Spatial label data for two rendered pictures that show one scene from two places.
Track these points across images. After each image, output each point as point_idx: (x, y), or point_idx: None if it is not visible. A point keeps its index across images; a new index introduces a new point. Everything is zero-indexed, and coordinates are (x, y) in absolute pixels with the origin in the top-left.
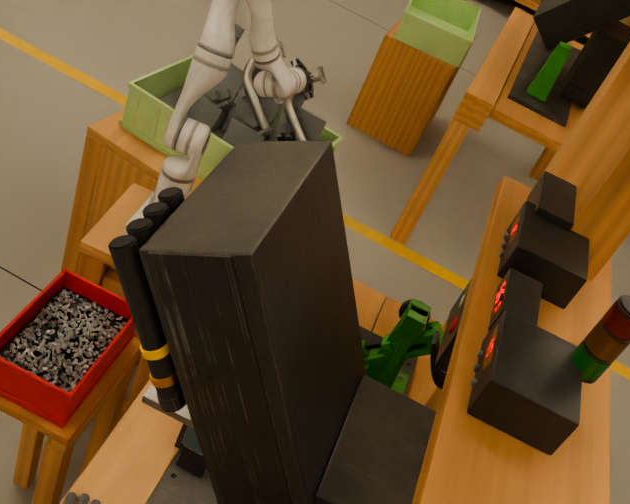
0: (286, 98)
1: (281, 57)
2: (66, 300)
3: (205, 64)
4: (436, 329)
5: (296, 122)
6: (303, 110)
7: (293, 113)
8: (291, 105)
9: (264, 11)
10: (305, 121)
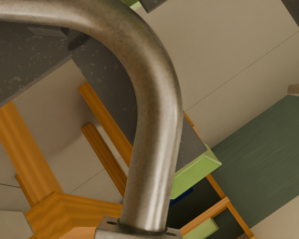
0: (122, 19)
1: None
2: None
3: None
4: None
5: None
6: (52, 61)
7: (42, 16)
8: (82, 26)
9: None
10: (6, 46)
